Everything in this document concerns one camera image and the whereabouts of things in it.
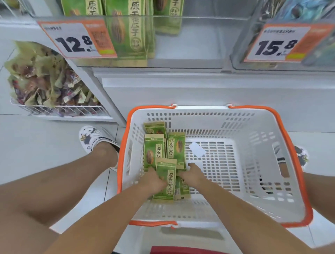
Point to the person's left hand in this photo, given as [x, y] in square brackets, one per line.
[151, 185]

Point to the person's right hand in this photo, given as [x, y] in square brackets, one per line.
[195, 178]

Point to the white orange shopping basket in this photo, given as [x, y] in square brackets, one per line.
[235, 120]

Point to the white store shelf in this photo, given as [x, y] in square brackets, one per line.
[209, 91]

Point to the row of green packets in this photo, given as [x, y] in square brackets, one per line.
[125, 31]

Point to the person's left forearm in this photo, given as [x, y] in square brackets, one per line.
[104, 222]

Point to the person's right forearm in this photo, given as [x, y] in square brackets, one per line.
[248, 222]

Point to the person's left shoe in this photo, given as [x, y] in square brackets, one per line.
[89, 136]

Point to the person's shoe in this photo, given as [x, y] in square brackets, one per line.
[89, 136]
[302, 157]

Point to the person's right shoe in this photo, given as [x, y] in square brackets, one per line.
[302, 157]

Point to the person's left leg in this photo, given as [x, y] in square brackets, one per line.
[39, 196]

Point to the person's leg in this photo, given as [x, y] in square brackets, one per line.
[39, 196]
[322, 193]

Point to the person's right leg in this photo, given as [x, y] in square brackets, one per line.
[322, 193]

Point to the small white card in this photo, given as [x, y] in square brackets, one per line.
[197, 149]

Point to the empty clear plastic bin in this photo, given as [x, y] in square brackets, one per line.
[196, 44]

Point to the orange white price tag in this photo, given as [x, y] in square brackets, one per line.
[272, 47]
[70, 42]

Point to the pile of brown snack bags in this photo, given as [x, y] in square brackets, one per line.
[39, 78]

